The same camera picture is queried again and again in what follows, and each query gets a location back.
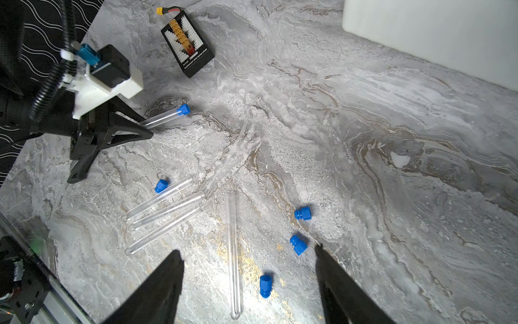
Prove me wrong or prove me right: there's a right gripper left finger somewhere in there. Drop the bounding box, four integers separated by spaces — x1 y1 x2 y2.
104 250 184 323

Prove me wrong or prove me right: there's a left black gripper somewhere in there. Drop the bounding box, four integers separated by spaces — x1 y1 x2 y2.
67 97 154 184

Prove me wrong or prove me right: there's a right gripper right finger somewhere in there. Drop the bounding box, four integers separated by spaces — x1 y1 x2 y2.
314 244 394 323

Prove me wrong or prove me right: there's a clear test tube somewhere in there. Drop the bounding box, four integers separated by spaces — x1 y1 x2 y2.
225 193 241 320
125 206 201 256
128 192 205 232
138 104 191 130
121 176 194 221

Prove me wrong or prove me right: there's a blue stopper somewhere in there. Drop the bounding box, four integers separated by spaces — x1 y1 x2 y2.
294 206 312 221
260 274 272 298
289 234 308 256

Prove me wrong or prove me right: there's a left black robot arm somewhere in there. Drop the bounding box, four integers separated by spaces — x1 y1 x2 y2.
1 1 152 184

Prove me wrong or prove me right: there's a blue stopper left lone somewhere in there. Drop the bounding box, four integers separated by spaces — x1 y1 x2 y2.
155 179 169 194

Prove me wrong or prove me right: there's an aluminium front rail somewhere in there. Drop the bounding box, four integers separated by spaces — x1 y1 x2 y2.
1 215 93 323

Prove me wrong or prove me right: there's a black battery pack with cable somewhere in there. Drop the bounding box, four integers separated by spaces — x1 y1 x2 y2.
156 6 214 78

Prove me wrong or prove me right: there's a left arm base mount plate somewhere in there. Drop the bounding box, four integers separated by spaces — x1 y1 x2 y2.
1 236 50 323

